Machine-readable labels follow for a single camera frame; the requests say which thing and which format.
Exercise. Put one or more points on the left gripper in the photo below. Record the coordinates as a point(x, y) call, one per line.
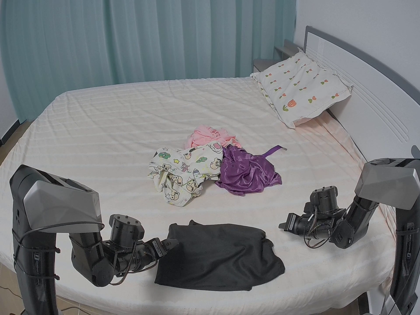
point(147, 254)

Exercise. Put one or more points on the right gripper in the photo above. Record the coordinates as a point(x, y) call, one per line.
point(297, 224)

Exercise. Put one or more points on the black T-shirt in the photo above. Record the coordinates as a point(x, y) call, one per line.
point(219, 258)

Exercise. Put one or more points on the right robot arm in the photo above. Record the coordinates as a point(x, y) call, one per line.
point(384, 182)

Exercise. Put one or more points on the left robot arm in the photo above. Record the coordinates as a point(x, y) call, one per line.
point(59, 208)

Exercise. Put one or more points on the bed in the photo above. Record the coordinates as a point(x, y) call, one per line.
point(131, 126)

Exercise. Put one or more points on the white printed garment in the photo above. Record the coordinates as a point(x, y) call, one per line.
point(183, 172)

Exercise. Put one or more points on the purple garment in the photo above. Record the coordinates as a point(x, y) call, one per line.
point(246, 172)

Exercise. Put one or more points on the pink garment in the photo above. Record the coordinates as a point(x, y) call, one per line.
point(210, 136)

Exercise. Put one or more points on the white printed pillow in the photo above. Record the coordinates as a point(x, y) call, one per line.
point(302, 87)

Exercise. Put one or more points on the grey bedside table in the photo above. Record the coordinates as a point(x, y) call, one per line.
point(272, 57)

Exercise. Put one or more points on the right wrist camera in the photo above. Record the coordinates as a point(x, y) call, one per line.
point(290, 222)

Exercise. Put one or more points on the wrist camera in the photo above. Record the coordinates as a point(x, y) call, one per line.
point(290, 222)
point(158, 247)

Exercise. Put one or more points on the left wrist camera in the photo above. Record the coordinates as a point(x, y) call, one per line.
point(158, 247)

